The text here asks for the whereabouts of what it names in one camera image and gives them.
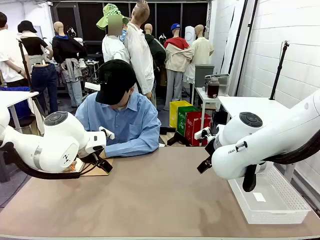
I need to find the blue cloth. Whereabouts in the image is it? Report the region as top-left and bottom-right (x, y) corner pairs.
(0, 85), (33, 120)

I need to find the standing person in white T-shirt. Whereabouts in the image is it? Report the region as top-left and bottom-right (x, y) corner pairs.
(0, 11), (29, 88)

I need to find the black tripod on white table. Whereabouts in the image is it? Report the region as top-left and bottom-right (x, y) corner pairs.
(268, 40), (291, 101)

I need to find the black arm cable sleeve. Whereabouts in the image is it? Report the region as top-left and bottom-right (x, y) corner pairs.
(0, 141), (81, 180)
(241, 139), (320, 193)

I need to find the person's left forearm blue sleeve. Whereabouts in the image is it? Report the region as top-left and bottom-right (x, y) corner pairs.
(104, 141), (160, 159)

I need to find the grey box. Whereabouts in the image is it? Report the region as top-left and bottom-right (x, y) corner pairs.
(194, 64), (216, 88)

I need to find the figure in green checked hat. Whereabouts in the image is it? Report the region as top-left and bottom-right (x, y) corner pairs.
(95, 2), (131, 66)

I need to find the black left arm cable sleeve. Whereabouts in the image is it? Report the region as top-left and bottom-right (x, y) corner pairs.
(0, 141), (81, 180)

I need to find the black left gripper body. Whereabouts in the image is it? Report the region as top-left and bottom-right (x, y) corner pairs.
(77, 149), (104, 165)

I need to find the green recycling bin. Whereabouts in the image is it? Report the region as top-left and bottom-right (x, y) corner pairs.
(176, 105), (201, 137)

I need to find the yellow recycling bin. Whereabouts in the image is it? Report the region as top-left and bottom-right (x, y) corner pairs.
(169, 100), (193, 129)

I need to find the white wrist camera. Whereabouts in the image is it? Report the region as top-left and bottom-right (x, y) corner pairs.
(98, 126), (116, 140)
(194, 126), (212, 140)

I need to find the mannequin with black hat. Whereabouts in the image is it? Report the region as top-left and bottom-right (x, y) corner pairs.
(16, 20), (60, 115)

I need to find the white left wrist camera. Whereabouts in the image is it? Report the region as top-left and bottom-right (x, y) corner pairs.
(98, 126), (116, 140)

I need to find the white desk with metal legs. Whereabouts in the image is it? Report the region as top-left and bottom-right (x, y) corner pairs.
(0, 90), (40, 134)

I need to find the mannequin in dark green hoodie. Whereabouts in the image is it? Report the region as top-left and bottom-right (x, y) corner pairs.
(143, 23), (167, 76)

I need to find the brown spiral notebook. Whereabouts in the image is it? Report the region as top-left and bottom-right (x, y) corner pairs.
(72, 156), (114, 177)

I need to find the mannequin in red beige jacket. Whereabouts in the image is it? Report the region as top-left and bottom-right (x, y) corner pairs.
(163, 23), (195, 112)

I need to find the black slanted wall pole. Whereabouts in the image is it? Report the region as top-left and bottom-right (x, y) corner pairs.
(238, 0), (259, 84)
(228, 0), (249, 97)

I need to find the large white table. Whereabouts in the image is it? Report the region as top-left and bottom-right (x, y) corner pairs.
(217, 95), (293, 126)

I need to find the white perforated plastic basket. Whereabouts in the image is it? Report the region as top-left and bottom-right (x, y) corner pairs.
(227, 164), (312, 225)

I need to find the metal tray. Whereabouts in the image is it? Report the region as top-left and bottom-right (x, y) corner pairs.
(204, 73), (231, 86)

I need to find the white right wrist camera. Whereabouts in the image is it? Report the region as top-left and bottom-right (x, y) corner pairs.
(194, 126), (212, 140)

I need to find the black baseball cap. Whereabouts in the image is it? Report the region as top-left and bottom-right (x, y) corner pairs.
(95, 59), (138, 106)

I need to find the red recycling bin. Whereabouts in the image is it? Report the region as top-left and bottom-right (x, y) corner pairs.
(184, 110), (212, 147)

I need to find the white rectangular label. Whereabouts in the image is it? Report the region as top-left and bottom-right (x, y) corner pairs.
(252, 191), (267, 203)

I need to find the seated person in blue shirt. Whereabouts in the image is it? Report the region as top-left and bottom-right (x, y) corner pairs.
(74, 90), (162, 159)

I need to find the white hanging sheet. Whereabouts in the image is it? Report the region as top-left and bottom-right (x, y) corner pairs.
(219, 0), (241, 76)

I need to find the grey plastic stool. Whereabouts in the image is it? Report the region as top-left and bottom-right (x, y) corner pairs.
(0, 149), (12, 184)

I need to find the black right arm cable sleeve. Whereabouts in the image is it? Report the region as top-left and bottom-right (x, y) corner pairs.
(241, 139), (320, 193)

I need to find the small white side table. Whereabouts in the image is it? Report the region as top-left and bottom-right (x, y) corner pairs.
(191, 84), (230, 127)

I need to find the tall mannequin in white shirt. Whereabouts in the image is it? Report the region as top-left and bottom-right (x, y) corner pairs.
(123, 0), (156, 101)

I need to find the black stand with wood board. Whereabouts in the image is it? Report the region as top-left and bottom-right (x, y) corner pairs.
(159, 126), (191, 148)

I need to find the mannequin in black sweater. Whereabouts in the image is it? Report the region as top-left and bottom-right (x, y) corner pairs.
(51, 21), (88, 108)

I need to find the glass jar with dark liquid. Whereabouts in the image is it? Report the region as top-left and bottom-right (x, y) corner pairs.
(206, 77), (221, 99)

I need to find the mannequin in cream shirt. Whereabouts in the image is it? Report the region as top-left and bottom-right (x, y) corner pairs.
(190, 24), (215, 66)

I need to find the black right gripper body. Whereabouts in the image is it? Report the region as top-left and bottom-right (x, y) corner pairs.
(204, 136), (220, 162)

